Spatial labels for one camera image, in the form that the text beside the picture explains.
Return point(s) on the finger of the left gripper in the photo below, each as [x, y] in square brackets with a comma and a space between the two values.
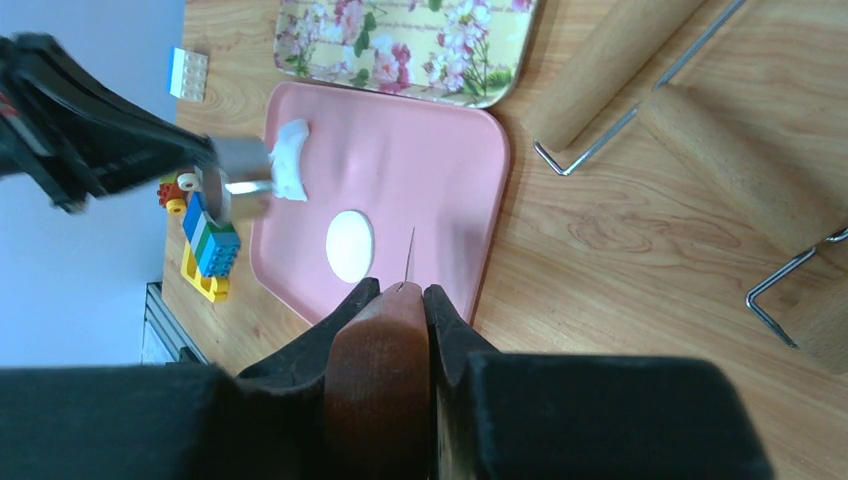
[77, 139]

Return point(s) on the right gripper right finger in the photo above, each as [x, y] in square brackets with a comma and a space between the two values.
[499, 415]

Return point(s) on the pink plastic tray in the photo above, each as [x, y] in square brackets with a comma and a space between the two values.
[429, 177]

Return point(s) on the small blue white card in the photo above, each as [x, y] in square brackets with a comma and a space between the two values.
[188, 75]

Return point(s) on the red yellow toy piece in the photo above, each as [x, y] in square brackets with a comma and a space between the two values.
[174, 188]

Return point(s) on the white dough ball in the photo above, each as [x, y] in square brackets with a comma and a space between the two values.
[285, 158]

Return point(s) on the wooden double-ended roller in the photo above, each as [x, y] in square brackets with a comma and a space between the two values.
[782, 207]

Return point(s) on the floral cutting mat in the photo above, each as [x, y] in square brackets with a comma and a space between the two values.
[465, 53]

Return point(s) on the round cut dough wrapper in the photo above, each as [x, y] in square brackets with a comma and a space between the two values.
[349, 246]

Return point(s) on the yellow triangular toy block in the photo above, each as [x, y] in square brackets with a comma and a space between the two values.
[214, 289]

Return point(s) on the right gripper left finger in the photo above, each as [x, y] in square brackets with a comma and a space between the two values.
[178, 421]

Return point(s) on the blue green toy brick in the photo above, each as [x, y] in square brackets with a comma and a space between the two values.
[214, 247]

